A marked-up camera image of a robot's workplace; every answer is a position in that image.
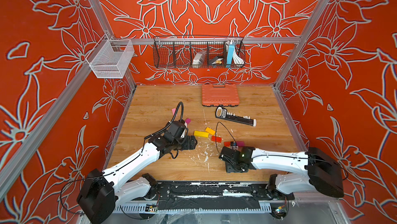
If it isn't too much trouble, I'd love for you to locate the bright yellow block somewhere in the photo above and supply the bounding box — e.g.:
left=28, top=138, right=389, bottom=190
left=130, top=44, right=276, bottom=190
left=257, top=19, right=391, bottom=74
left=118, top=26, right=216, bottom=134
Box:
left=194, top=131, right=209, bottom=138

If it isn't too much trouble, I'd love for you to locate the small magenta block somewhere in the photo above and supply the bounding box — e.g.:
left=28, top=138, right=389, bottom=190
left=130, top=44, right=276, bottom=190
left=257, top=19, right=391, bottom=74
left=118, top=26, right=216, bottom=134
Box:
left=236, top=141, right=245, bottom=147

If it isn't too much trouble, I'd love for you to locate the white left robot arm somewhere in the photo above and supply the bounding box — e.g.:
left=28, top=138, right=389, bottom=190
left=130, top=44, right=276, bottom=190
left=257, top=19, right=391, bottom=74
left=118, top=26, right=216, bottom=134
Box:
left=77, top=135, right=197, bottom=224

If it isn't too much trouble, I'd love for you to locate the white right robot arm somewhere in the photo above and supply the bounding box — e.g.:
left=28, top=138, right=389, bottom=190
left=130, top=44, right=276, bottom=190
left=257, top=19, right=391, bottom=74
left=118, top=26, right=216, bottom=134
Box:
left=219, top=146, right=344, bottom=198

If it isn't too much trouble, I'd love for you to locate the orange block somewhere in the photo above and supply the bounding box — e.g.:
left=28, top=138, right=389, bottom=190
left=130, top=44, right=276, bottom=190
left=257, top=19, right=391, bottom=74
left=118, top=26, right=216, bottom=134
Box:
left=205, top=127, right=216, bottom=136

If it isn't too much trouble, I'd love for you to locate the small red block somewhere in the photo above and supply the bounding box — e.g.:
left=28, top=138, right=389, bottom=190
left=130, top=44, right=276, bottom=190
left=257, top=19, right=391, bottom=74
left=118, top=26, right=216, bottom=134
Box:
left=211, top=136, right=222, bottom=143

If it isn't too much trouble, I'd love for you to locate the orange plastic tool case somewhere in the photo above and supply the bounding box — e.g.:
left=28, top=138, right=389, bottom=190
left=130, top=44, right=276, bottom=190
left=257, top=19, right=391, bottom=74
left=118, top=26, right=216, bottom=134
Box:
left=202, top=84, right=240, bottom=107

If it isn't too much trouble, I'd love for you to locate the silver packet in basket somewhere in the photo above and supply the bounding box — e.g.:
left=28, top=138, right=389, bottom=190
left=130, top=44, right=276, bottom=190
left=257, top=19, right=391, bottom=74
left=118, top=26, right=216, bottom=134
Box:
left=192, top=51, right=206, bottom=68

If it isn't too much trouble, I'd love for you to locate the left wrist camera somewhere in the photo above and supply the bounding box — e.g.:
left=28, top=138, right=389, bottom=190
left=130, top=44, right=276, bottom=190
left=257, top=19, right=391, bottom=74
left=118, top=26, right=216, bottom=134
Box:
left=164, top=120, right=188, bottom=144

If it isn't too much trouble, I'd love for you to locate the black wire wall basket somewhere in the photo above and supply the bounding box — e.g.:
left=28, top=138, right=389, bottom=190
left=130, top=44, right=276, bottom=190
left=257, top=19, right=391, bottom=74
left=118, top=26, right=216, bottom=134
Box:
left=153, top=35, right=246, bottom=69

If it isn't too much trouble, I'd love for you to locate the white wire basket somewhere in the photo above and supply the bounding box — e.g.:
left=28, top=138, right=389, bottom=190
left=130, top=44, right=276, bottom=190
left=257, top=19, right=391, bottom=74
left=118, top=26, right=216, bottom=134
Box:
left=88, top=40, right=135, bottom=79

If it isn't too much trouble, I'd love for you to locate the aluminium frame post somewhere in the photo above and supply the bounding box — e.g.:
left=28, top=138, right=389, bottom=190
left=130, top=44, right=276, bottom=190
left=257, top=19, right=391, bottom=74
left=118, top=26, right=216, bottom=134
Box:
left=88, top=0, right=115, bottom=40

